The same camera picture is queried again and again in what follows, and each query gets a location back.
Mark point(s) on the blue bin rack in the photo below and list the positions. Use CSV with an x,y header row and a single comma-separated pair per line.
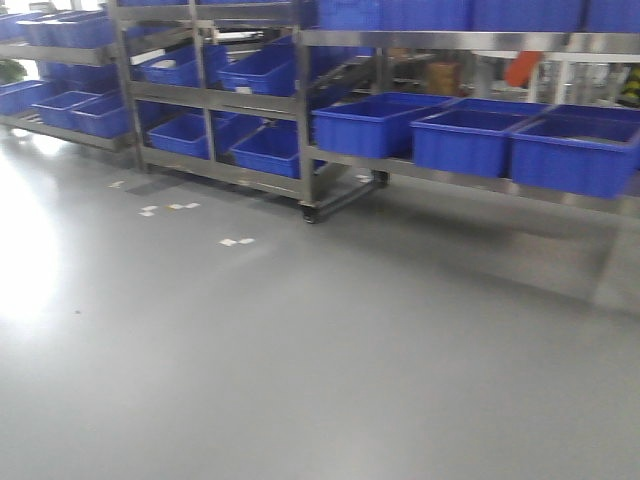
x,y
472,136
575,154
376,127

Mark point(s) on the stainless rack centre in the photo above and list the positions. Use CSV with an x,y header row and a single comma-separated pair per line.
x,y
203,22

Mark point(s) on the stainless rack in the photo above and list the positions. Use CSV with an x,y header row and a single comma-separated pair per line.
x,y
612,288
77,96
203,22

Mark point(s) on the stainless rack right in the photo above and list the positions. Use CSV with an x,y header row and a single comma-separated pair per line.
x,y
612,288

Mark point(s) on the stainless rack left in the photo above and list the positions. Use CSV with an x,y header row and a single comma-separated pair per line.
x,y
77,96

